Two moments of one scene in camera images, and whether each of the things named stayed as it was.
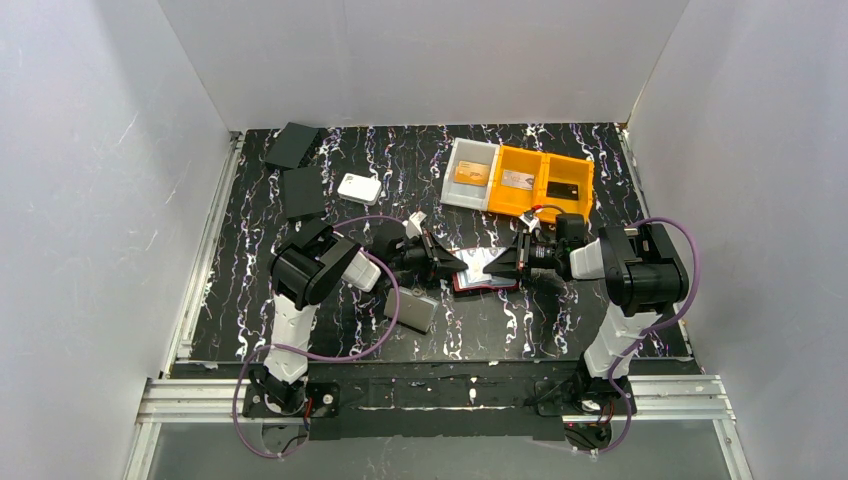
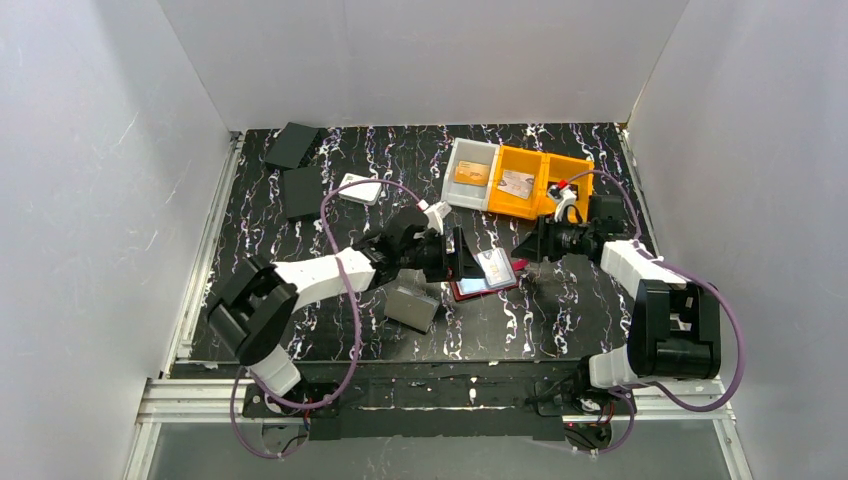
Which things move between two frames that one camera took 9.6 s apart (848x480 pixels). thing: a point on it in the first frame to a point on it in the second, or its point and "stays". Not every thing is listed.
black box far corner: [292, 144] stays
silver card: [477, 259] to [518, 184]
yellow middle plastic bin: [517, 180] stays
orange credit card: [472, 173] stays
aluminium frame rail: [656, 399] stays
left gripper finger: [442, 262] to [467, 263]
